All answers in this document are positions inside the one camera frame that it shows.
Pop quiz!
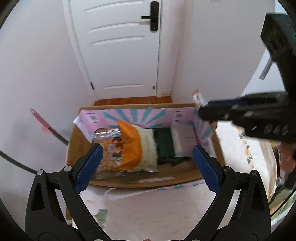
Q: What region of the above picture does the dark green snack packet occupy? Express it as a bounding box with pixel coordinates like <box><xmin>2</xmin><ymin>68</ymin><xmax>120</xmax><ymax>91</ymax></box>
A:
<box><xmin>154</xmin><ymin>128</ymin><xmax>175</xmax><ymax>165</ymax></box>

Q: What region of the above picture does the apricot snack packet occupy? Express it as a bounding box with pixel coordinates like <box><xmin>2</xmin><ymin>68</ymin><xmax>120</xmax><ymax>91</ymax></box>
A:
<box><xmin>193</xmin><ymin>89</ymin><xmax>208</xmax><ymax>108</ymax></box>

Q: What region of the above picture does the person's right hand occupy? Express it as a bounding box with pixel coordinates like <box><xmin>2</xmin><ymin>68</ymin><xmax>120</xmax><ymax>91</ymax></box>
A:
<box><xmin>280</xmin><ymin>142</ymin><xmax>295</xmax><ymax>173</ymax></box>

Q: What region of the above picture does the small orange snack packet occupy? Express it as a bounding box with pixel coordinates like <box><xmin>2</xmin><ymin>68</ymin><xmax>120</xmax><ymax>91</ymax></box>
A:
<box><xmin>92</xmin><ymin>128</ymin><xmax>124</xmax><ymax>172</ymax></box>

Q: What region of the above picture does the white wardrobe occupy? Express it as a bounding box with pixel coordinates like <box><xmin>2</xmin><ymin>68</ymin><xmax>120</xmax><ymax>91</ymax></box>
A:
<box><xmin>241</xmin><ymin>49</ymin><xmax>285</xmax><ymax>96</ymax></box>

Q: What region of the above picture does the white translucent snack bag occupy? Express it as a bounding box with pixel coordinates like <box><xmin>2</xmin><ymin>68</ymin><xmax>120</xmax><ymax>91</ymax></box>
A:
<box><xmin>171</xmin><ymin>123</ymin><xmax>198</xmax><ymax>157</ymax></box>

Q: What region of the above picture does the orange snack bag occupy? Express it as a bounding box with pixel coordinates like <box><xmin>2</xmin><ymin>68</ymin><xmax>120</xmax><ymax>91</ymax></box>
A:
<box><xmin>116</xmin><ymin>120</ymin><xmax>142</xmax><ymax>171</ymax></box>

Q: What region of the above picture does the floral bed sheet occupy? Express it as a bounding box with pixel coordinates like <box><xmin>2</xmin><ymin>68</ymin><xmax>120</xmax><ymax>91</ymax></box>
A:
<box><xmin>80</xmin><ymin>121</ymin><xmax>276</xmax><ymax>240</ymax></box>

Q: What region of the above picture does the pale yellow snack bag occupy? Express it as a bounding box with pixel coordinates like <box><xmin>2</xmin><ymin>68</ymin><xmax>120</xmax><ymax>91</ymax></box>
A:
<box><xmin>132</xmin><ymin>125</ymin><xmax>158</xmax><ymax>173</ymax></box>

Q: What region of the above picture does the cardboard box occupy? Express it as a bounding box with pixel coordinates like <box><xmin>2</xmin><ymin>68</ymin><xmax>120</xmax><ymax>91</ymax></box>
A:
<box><xmin>66</xmin><ymin>103</ymin><xmax>225</xmax><ymax>188</ymax></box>

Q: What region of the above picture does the green striped blanket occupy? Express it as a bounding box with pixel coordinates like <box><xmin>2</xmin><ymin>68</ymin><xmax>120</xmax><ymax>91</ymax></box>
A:
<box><xmin>269</xmin><ymin>186</ymin><xmax>295</xmax><ymax>226</ymax></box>

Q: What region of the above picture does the white door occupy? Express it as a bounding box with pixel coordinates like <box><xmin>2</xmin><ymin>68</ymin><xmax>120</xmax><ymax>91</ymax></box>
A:
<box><xmin>62</xmin><ymin>0</ymin><xmax>188</xmax><ymax>100</ymax></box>

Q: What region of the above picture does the pink mop handle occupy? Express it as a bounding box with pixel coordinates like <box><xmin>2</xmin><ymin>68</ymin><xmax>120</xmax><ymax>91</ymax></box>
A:
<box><xmin>30</xmin><ymin>108</ymin><xmax>69</xmax><ymax>145</ymax></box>

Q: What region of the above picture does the black cable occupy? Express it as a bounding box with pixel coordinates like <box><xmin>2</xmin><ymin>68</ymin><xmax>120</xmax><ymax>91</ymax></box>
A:
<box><xmin>0</xmin><ymin>150</ymin><xmax>39</xmax><ymax>173</ymax></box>

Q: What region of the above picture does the black door handle lock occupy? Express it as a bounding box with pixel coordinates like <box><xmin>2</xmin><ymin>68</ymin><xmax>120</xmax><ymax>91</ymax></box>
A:
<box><xmin>141</xmin><ymin>1</ymin><xmax>159</xmax><ymax>32</ymax></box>

